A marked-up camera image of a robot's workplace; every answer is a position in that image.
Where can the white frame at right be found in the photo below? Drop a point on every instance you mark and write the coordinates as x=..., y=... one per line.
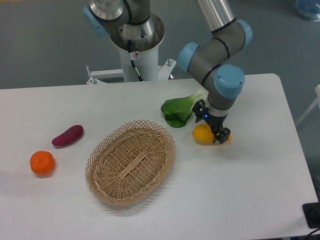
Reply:
x=315, y=103

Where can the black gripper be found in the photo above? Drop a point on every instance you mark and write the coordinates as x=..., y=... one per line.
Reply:
x=220, y=133

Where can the blue plastic bag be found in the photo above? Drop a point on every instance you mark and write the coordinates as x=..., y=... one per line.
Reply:
x=309, y=9

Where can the purple sweet potato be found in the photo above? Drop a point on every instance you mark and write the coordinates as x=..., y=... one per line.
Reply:
x=71, y=135

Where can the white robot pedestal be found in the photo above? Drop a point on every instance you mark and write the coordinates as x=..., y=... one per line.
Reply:
x=136, y=66

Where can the yellow mango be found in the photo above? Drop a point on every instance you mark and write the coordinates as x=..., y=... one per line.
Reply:
x=202, y=134

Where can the green bok choy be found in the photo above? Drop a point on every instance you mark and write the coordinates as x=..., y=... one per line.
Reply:
x=177, y=111

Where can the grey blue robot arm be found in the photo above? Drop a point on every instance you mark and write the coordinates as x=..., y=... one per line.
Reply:
x=137, y=33

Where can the orange tangerine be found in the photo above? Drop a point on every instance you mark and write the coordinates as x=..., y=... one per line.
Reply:
x=42, y=163

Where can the black device at edge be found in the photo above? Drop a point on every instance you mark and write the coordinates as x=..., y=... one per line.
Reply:
x=312, y=214

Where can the woven wicker basket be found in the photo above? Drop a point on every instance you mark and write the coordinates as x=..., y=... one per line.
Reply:
x=130, y=163

